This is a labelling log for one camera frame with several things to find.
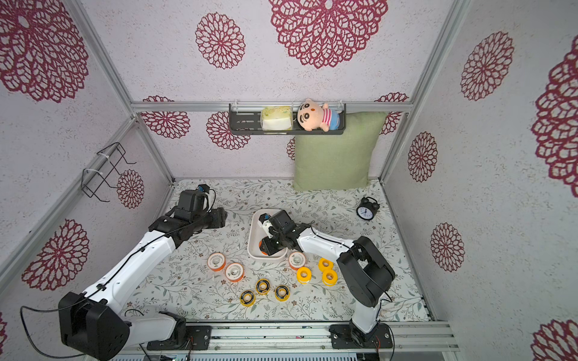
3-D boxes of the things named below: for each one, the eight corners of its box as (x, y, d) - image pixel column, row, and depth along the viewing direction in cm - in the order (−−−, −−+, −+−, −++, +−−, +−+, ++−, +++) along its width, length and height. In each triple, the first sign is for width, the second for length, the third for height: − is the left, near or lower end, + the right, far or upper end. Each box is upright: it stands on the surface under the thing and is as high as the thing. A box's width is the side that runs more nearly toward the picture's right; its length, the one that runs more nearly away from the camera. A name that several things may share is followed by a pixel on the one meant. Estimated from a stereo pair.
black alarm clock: (354, 214, 109) (359, 202, 101) (360, 207, 112) (365, 194, 104) (368, 223, 105) (375, 211, 98) (374, 215, 108) (381, 203, 101)
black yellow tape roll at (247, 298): (239, 306, 82) (238, 304, 81) (241, 291, 86) (240, 289, 84) (254, 306, 82) (254, 304, 81) (256, 291, 86) (255, 289, 84)
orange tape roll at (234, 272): (224, 282, 88) (223, 280, 86) (227, 265, 92) (226, 262, 91) (243, 282, 88) (242, 280, 86) (245, 265, 92) (244, 262, 91)
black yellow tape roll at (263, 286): (256, 295, 85) (255, 293, 83) (257, 280, 88) (256, 278, 87) (270, 295, 85) (270, 293, 83) (271, 280, 88) (271, 278, 87)
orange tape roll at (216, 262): (207, 271, 91) (205, 268, 89) (210, 255, 95) (209, 253, 93) (224, 271, 91) (223, 268, 89) (227, 255, 95) (226, 253, 93)
